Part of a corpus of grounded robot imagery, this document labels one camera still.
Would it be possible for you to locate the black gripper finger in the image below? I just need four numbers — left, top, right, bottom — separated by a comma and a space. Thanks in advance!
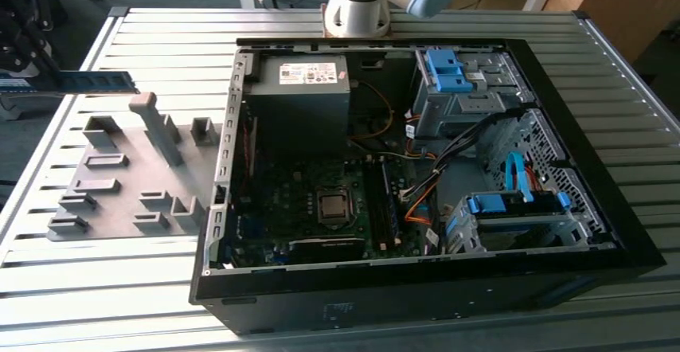
0, 29, 33, 75
19, 19, 65, 101

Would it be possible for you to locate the black RAM slot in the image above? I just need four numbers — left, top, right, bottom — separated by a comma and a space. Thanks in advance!
363, 154, 387, 250

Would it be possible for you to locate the grey floor stand base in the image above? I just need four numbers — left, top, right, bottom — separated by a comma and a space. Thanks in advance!
0, 95, 25, 122

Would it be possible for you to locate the grey parts rack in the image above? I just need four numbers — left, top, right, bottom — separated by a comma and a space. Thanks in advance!
45, 92, 223, 242

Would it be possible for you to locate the grey power supply unit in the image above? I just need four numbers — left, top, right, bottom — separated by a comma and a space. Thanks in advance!
243, 55, 353, 150

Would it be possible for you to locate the green motherboard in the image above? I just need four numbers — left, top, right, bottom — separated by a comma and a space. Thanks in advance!
227, 154, 426, 268

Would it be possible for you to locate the silver CPU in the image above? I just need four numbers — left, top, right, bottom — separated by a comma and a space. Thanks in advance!
321, 195, 349, 222

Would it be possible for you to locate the CPU socket with metal cover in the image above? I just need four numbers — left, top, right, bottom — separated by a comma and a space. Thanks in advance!
313, 186, 357, 232

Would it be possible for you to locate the black graphics card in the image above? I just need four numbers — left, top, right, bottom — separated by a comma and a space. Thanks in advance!
287, 235, 367, 264

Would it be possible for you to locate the blue plastic drive latch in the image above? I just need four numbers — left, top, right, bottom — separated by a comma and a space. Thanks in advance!
423, 49, 473, 94

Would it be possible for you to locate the grey metal drive cage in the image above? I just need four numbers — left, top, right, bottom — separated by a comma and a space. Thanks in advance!
410, 47, 535, 140

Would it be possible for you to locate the black PC case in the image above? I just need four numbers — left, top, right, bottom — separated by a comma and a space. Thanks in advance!
189, 37, 666, 336

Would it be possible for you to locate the hard disk in blue carrier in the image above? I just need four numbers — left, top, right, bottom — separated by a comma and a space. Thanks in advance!
465, 191, 573, 216

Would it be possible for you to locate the grey metal disk bay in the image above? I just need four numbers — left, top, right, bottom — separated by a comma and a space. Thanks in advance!
442, 190, 617, 254

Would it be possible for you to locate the dark wooden cabinet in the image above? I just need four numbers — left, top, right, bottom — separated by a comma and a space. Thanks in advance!
577, 0, 680, 65

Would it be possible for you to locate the thin orange wire loop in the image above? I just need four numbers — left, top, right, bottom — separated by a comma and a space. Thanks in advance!
347, 80, 394, 142

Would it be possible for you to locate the coloured power wire bundle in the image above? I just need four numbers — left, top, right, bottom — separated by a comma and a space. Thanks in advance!
378, 151, 439, 162

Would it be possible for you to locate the orange flat wire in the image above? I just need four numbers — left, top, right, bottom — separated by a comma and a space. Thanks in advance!
405, 180, 442, 225

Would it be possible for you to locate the black wire bundle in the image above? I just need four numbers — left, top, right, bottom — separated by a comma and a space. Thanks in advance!
399, 107, 531, 204

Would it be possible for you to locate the blue SATA wire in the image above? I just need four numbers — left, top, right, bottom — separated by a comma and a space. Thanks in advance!
503, 151, 535, 204

